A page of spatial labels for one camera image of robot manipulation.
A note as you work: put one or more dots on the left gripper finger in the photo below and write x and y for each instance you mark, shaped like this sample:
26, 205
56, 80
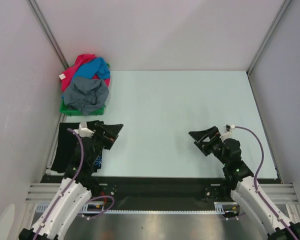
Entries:
112, 131
108, 143

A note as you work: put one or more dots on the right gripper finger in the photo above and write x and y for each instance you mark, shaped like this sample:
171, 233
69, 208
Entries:
203, 146
199, 135

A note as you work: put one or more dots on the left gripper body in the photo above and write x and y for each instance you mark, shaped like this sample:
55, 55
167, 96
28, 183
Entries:
99, 138

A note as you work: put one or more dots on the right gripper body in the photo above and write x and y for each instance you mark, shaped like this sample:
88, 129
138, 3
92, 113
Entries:
214, 145

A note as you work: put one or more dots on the grey t shirt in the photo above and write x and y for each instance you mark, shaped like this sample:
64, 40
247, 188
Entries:
86, 95

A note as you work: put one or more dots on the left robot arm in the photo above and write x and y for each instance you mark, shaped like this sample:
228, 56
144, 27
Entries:
77, 187

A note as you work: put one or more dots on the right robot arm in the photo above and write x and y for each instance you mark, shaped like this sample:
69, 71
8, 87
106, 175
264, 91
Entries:
243, 186

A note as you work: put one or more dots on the folded black t shirt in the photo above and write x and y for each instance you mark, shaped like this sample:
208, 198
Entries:
65, 146

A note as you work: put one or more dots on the green plastic bin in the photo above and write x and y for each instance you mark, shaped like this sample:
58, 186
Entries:
72, 111

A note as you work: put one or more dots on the blue t shirt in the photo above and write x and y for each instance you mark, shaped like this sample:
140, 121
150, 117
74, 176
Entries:
96, 67

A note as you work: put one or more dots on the pink t shirt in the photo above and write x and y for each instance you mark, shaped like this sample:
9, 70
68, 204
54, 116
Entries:
66, 76

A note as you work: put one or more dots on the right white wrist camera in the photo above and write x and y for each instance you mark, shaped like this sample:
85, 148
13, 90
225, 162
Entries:
228, 130

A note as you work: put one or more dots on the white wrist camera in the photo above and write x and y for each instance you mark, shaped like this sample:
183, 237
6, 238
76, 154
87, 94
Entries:
228, 130
83, 131

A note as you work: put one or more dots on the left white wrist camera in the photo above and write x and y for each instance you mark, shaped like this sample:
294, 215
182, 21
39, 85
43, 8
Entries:
83, 131

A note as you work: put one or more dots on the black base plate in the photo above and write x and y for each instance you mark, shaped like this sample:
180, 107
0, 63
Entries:
161, 193

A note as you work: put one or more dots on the aluminium frame rail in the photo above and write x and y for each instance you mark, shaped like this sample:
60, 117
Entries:
279, 193

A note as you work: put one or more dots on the left aluminium corner post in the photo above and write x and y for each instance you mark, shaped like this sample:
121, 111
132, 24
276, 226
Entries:
47, 31

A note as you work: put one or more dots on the aluminium corner post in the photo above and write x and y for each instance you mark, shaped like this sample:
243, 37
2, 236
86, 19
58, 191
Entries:
47, 31
269, 34

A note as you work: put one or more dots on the right aluminium corner post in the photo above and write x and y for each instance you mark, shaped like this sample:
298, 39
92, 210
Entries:
269, 34

